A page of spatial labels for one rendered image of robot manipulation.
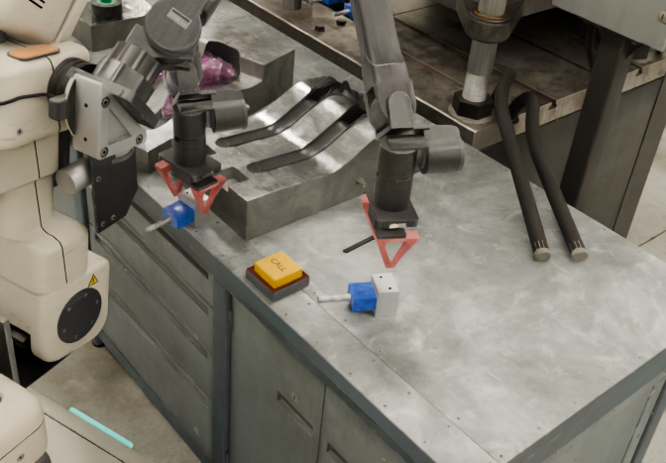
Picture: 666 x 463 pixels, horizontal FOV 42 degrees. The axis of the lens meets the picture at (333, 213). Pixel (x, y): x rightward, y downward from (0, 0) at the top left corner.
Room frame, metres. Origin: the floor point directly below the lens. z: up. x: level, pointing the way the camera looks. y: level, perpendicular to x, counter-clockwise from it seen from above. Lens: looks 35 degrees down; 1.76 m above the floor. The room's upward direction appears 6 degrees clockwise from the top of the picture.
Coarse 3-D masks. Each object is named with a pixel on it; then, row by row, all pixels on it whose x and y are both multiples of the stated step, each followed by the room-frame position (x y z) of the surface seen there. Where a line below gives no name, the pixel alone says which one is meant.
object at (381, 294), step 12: (372, 276) 1.14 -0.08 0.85; (384, 276) 1.14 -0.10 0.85; (348, 288) 1.12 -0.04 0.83; (360, 288) 1.12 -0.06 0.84; (372, 288) 1.12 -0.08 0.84; (384, 288) 1.11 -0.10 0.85; (396, 288) 1.11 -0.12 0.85; (324, 300) 1.09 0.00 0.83; (336, 300) 1.09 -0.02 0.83; (348, 300) 1.10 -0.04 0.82; (360, 300) 1.09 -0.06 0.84; (372, 300) 1.09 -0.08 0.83; (384, 300) 1.10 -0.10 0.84; (396, 300) 1.10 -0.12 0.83; (384, 312) 1.10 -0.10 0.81
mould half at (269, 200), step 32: (288, 96) 1.63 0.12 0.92; (256, 128) 1.54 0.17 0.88; (288, 128) 1.54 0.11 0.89; (320, 128) 1.52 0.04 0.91; (352, 128) 1.51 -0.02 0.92; (224, 160) 1.39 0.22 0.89; (256, 160) 1.41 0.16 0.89; (320, 160) 1.44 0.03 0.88; (352, 160) 1.43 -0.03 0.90; (224, 192) 1.32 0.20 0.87; (256, 192) 1.29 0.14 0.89; (288, 192) 1.33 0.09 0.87; (320, 192) 1.38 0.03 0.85; (352, 192) 1.44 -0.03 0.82; (256, 224) 1.28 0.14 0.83
